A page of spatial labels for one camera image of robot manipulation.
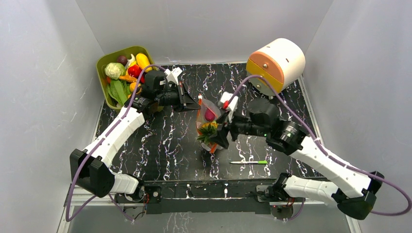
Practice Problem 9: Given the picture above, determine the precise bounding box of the orange pineapple toy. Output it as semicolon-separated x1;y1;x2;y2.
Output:
196;121;219;145

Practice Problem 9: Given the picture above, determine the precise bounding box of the yellow squash toy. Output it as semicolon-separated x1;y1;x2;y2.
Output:
135;53;151;71

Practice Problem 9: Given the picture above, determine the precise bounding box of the magenta round fruit toy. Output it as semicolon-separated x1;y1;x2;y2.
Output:
204;108;216;122

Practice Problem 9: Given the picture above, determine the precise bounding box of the green white pen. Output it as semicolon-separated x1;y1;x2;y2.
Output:
230;161;268;165

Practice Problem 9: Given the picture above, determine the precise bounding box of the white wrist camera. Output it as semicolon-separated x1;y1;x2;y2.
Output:
164;67;183;85
218;92;239;123

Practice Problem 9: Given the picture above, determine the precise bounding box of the white garlic toy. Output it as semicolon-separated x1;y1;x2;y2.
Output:
125;54;137;70

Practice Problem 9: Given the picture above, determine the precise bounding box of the white green cauliflower toy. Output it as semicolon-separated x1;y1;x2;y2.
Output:
104;63;126;80

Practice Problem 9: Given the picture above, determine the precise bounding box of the orange carrot toy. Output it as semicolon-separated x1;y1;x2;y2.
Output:
119;75;137;83

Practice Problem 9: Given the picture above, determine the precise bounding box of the white orange yellow drawer box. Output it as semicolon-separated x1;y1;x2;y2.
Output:
246;38;306;97

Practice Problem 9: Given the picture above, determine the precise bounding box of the dark purple round fruit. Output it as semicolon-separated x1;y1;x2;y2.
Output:
116;55;128;66

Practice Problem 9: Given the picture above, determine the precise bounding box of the clear zip bag orange zipper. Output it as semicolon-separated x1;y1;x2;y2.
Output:
196;94;223;153

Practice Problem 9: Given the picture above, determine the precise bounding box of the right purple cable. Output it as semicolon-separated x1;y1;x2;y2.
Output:
225;75;412;216

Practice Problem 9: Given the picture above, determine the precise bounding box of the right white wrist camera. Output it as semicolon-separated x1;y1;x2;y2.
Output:
218;92;239;123

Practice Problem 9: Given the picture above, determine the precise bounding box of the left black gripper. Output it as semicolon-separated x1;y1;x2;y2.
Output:
156;83;201;113

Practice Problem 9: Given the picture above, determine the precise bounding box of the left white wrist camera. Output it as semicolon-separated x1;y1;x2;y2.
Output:
164;67;183;85

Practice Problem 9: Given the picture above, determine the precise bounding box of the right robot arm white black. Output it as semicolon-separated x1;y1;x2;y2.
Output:
210;92;383;220

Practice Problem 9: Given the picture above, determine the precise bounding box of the yellow orange fruit toy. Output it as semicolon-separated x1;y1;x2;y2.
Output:
129;82;141;94

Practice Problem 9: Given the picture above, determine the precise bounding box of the green leafy vegetable toy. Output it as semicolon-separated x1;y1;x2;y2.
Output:
107;80;131;106

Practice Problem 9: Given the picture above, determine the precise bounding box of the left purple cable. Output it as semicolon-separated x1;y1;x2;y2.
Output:
65;64;168;222

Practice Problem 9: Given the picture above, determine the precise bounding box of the olive green plastic bin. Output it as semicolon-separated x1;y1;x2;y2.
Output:
96;46;155;113

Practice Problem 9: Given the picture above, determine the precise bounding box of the purple cable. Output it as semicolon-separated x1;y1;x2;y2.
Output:
225;75;412;216
65;64;168;222

